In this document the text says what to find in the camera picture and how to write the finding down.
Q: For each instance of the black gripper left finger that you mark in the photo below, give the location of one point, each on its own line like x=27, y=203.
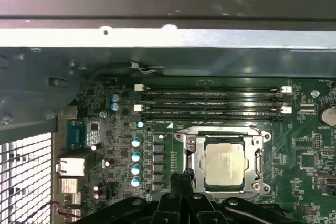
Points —
x=168, y=211

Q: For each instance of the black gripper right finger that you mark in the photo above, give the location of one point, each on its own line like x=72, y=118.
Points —
x=195, y=211

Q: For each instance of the silver CPU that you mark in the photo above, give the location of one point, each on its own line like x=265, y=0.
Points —
x=225, y=163

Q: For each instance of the thin metal locking lever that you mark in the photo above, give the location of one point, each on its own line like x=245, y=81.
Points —
x=220, y=129

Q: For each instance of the CPU socket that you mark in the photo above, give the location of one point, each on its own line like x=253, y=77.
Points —
x=262, y=140

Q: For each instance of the black RAM slot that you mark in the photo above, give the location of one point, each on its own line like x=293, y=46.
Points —
x=236, y=108
x=236, y=98
x=236, y=89
x=236, y=118

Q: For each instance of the silver rear port block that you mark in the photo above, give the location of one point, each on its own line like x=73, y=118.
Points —
x=71, y=166
x=69, y=186

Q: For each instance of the green motherboard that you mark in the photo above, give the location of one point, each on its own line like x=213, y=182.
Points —
x=288, y=150

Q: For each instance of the blue rear port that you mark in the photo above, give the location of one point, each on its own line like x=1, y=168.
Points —
x=76, y=134

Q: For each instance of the internal USB port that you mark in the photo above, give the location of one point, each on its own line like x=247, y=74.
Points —
x=325, y=180

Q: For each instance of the silver coin battery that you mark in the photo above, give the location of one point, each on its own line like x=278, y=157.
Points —
x=329, y=115

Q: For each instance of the silver mounting screw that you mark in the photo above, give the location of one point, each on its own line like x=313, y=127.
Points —
x=315, y=93

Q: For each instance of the black open PC case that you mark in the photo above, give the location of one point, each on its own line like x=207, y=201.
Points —
x=168, y=14

